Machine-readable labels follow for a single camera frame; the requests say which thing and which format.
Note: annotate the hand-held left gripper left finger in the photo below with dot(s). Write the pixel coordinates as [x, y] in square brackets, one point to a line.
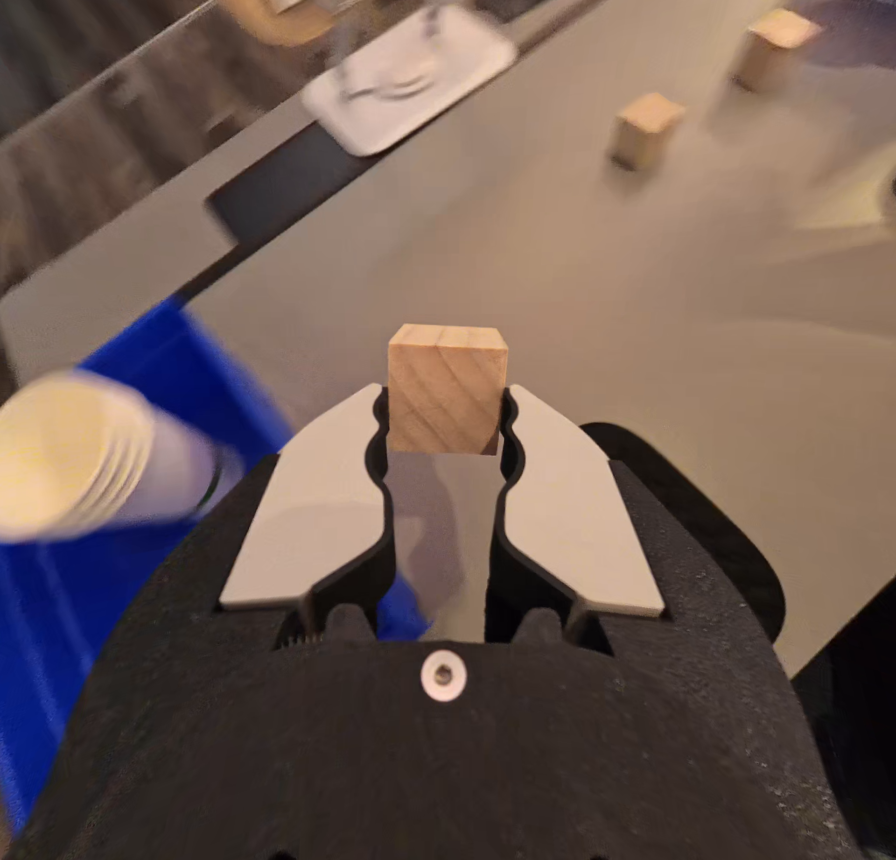
[308, 517]

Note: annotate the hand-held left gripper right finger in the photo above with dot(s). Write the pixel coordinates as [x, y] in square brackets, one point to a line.
[581, 524]

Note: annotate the wooden cube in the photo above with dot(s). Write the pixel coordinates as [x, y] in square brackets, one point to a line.
[444, 391]
[647, 131]
[773, 51]

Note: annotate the blue plastic bin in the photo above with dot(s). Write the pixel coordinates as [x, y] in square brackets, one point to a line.
[70, 629]

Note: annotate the instruction sheet on wooden stand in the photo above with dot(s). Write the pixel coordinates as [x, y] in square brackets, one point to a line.
[420, 96]

